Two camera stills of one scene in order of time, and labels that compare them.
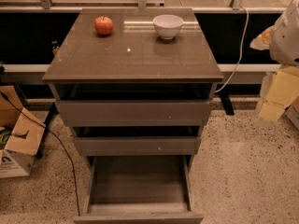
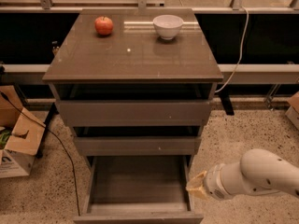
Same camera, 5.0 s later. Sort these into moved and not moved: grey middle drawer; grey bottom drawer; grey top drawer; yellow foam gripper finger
Moved: yellow foam gripper finger
Not moved: grey bottom drawer; grey top drawer; grey middle drawer
